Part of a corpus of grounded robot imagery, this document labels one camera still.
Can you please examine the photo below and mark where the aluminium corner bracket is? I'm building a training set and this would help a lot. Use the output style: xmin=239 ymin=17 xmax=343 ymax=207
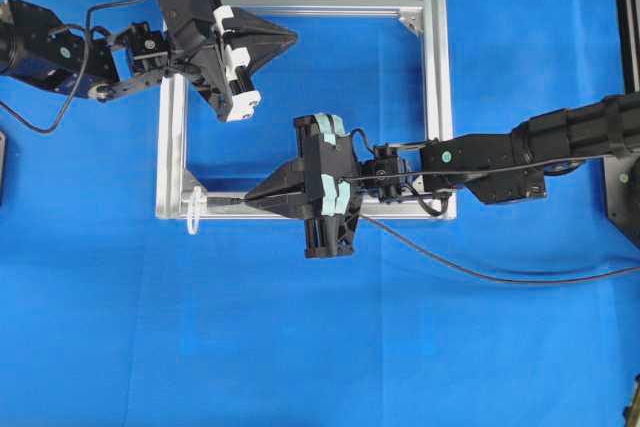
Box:
xmin=398 ymin=9 xmax=424 ymax=37

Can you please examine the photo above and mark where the aluminium extrusion frame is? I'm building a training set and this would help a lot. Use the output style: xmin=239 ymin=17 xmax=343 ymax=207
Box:
xmin=155 ymin=0 xmax=453 ymax=232

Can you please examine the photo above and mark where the dark object at left edge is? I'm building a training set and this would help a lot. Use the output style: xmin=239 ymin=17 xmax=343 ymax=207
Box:
xmin=0 ymin=131 xmax=7 ymax=205

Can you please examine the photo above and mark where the black vertical rail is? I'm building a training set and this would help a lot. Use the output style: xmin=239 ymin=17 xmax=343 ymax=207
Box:
xmin=616 ymin=0 xmax=639 ymax=93

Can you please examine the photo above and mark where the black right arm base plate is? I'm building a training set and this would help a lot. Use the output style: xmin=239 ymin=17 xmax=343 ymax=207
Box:
xmin=603 ymin=155 xmax=640 ymax=248

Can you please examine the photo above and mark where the bottom left corner bracket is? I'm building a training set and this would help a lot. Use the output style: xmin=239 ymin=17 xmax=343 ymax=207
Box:
xmin=181 ymin=169 xmax=207 ymax=201

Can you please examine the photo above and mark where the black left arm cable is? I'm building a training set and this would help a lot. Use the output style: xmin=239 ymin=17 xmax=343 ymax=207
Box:
xmin=0 ymin=0 xmax=166 ymax=136

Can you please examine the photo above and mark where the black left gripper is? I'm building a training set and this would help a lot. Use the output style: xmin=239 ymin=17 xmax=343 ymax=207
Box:
xmin=158 ymin=0 xmax=298 ymax=122

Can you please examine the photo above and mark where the yellow object at corner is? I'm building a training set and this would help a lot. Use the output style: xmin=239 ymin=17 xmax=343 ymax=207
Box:
xmin=622 ymin=374 xmax=640 ymax=427

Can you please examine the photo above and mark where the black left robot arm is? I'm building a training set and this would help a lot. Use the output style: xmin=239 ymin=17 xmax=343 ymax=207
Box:
xmin=1 ymin=0 xmax=298 ymax=122

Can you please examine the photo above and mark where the black wire with plug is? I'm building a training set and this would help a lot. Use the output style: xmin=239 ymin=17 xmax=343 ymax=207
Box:
xmin=202 ymin=193 xmax=640 ymax=285

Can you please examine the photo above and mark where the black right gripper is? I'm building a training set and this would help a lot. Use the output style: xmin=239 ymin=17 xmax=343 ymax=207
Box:
xmin=244 ymin=113 xmax=363 ymax=258

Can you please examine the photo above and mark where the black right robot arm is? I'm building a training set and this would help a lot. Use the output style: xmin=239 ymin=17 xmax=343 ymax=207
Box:
xmin=243 ymin=93 xmax=639 ymax=258

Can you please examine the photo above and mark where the white string loop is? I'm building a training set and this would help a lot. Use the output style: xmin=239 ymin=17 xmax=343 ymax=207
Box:
xmin=185 ymin=185 xmax=208 ymax=237

